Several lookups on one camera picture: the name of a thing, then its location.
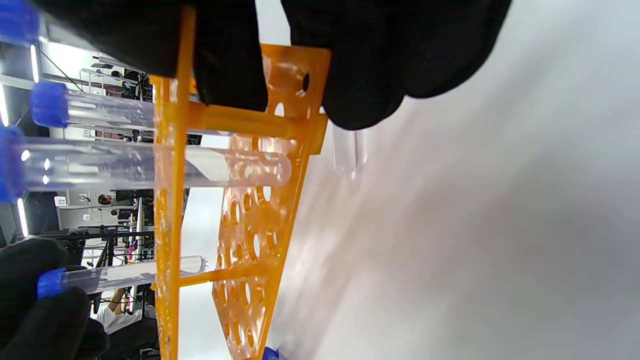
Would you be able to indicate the white ceiling light strip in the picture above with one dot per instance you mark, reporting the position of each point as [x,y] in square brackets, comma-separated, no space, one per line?
[34,63]
[22,217]

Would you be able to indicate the orange test tube rack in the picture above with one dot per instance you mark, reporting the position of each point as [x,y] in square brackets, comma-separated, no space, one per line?
[170,200]

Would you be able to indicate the person's left hand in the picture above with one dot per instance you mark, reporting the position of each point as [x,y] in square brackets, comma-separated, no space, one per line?
[30,325]

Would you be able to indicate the person's right hand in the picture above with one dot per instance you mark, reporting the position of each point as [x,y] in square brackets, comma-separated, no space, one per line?
[390,50]

